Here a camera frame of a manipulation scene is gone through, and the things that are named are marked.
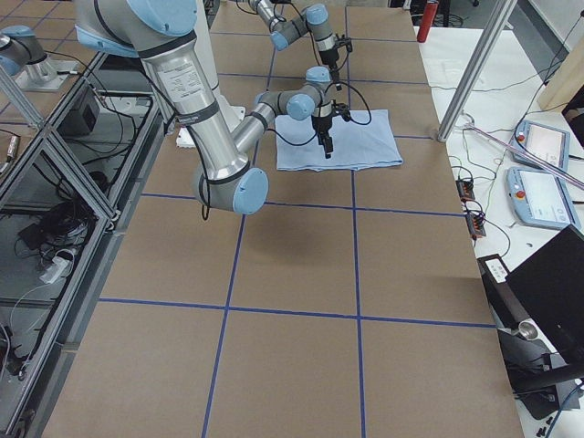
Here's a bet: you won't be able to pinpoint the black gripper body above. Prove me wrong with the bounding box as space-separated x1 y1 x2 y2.
311 100 350 136
318 34 353 68

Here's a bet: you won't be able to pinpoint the light blue t-shirt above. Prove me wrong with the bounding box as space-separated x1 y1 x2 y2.
276 109 403 172

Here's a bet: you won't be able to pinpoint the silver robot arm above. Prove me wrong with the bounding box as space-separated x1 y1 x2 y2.
76 1 352 215
235 0 353 91

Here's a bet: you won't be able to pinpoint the third robot base arm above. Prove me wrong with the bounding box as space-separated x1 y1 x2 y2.
1 25 78 91

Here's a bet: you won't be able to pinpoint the red bottle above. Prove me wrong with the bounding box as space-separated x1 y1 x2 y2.
417 0 439 43

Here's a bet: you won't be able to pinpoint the small red electronics board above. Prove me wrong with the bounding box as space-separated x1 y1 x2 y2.
455 179 475 202

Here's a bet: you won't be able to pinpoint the near teach pendant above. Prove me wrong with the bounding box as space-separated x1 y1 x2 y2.
506 167 580 230

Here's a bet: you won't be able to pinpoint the teach pendant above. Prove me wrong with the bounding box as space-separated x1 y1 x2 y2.
506 167 580 230
512 120 570 171

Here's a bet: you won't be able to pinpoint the far teach pendant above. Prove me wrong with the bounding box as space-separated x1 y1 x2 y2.
512 120 570 171

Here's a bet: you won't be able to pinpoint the black power box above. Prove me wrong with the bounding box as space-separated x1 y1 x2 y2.
57 88 99 137

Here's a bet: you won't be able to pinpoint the black laptop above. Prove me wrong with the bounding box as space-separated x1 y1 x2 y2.
506 225 583 363

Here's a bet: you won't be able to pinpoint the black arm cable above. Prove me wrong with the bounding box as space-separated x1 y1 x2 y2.
271 0 323 69
198 79 373 223

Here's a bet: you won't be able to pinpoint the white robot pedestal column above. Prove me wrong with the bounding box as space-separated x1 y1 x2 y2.
194 0 245 133

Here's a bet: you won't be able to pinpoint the aluminium frame post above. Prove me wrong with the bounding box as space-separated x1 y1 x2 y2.
436 0 517 142

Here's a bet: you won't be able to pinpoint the aluminium frame rails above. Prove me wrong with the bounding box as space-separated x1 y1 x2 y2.
1 52 163 437

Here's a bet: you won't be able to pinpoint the cable bundle under frame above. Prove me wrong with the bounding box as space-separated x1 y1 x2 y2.
13 200 97 284

